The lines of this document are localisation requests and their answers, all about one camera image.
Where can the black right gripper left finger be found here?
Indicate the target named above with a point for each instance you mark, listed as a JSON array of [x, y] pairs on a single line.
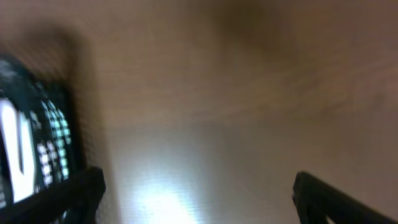
[[80, 195]]

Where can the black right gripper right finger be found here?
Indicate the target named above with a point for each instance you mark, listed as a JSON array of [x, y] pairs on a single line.
[[318, 202]]

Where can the white plastic fork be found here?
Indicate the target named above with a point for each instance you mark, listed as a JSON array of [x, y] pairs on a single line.
[[17, 138]]

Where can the black plastic mesh basket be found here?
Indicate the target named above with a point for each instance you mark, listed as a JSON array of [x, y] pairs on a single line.
[[45, 104]]

